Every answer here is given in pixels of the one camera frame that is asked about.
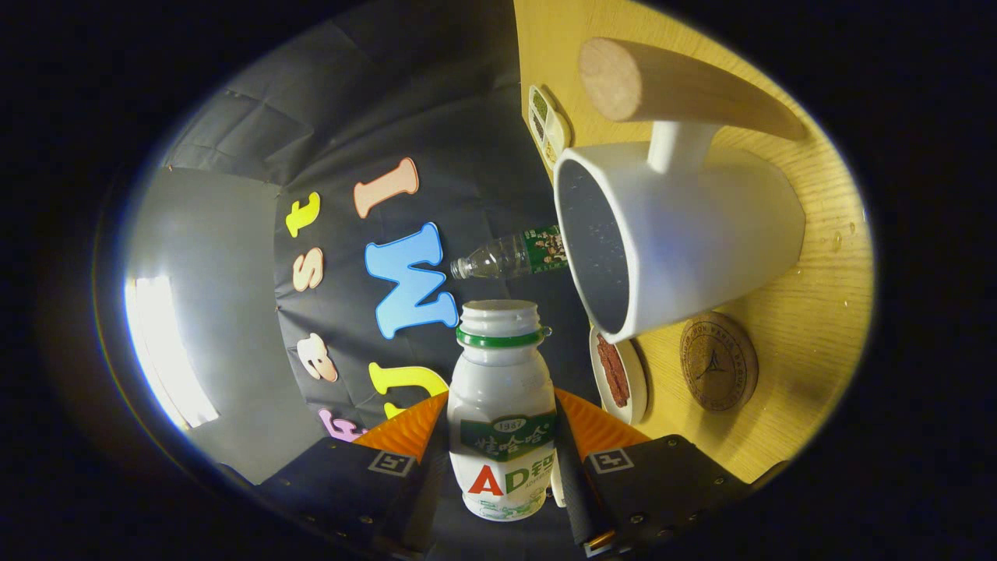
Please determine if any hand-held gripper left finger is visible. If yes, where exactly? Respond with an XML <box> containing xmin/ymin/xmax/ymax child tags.
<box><xmin>255</xmin><ymin>391</ymin><xmax>452</xmax><ymax>559</ymax></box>

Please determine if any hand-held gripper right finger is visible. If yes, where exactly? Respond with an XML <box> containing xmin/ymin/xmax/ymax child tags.
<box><xmin>552</xmin><ymin>387</ymin><xmax>753</xmax><ymax>558</ymax></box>

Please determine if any round cork coaster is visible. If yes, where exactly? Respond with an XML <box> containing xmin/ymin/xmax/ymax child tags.
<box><xmin>679</xmin><ymin>312</ymin><xmax>759</xmax><ymax>413</ymax></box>

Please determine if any white juice bottle green label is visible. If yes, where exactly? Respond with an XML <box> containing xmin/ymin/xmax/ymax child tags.
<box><xmin>446</xmin><ymin>299</ymin><xmax>558</xmax><ymax>522</ymax></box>

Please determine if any white cup with wooden handle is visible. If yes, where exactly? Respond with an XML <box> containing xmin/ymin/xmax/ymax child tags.
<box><xmin>553</xmin><ymin>37</ymin><xmax>809</xmax><ymax>344</ymax></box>

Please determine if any clear plastic water bottle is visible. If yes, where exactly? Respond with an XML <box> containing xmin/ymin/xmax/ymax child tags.
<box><xmin>450</xmin><ymin>225</ymin><xmax>569</xmax><ymax>281</ymax></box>

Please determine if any white round plate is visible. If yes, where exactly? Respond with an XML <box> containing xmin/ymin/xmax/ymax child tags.
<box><xmin>589</xmin><ymin>326</ymin><xmax>649</xmax><ymax>426</ymax></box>

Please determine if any red sausage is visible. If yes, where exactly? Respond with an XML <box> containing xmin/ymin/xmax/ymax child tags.
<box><xmin>596</xmin><ymin>334</ymin><xmax>631</xmax><ymax>408</ymax></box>

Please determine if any wooden table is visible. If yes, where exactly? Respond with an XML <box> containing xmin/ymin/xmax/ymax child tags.
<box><xmin>513</xmin><ymin>0</ymin><xmax>875</xmax><ymax>485</ymax></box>

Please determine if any black backdrop cloth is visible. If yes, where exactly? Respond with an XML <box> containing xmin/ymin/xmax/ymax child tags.
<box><xmin>160</xmin><ymin>0</ymin><xmax>604</xmax><ymax>468</ymax></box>

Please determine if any white divided tray with beans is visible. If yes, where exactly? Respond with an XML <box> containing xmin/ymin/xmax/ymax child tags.
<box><xmin>527</xmin><ymin>84</ymin><xmax>573</xmax><ymax>171</ymax></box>

